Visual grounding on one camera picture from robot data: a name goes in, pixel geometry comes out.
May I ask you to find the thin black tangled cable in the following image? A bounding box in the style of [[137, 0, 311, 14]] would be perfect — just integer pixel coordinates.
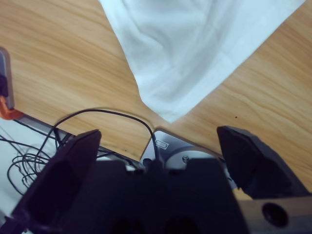
[[0, 131, 66, 196]]

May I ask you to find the black cable at base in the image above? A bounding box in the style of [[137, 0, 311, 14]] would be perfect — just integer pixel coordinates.
[[45, 109, 160, 164]]

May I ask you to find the white Unitree T-shirt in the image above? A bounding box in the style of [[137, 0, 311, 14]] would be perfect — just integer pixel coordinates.
[[97, 0, 309, 124]]

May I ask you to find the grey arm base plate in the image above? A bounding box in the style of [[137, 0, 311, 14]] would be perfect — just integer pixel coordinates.
[[140, 129, 237, 188]]

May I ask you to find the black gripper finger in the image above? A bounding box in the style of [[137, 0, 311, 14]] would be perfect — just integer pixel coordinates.
[[12, 129, 102, 230], [216, 125, 311, 199]]

